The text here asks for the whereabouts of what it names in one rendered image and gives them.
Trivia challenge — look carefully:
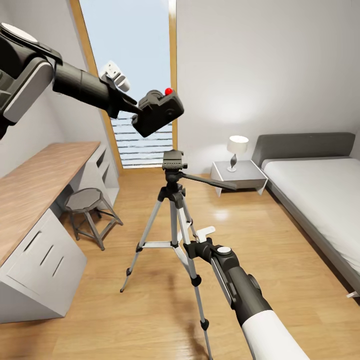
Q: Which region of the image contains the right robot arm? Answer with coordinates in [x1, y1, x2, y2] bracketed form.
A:
[183, 226, 310, 360]

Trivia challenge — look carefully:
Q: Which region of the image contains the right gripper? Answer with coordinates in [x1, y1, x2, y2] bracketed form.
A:
[183, 237, 213, 260]

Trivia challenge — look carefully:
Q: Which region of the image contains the camera tripod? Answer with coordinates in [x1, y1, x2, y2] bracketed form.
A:
[120, 149, 238, 360]

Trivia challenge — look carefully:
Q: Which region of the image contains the digital camera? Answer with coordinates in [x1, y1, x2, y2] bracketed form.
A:
[131, 88, 185, 138]

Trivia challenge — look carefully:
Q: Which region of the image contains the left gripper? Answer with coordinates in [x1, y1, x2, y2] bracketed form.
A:
[76, 69, 144, 119]

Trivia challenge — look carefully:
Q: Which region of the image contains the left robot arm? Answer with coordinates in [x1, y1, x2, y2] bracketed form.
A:
[0, 22, 144, 140]

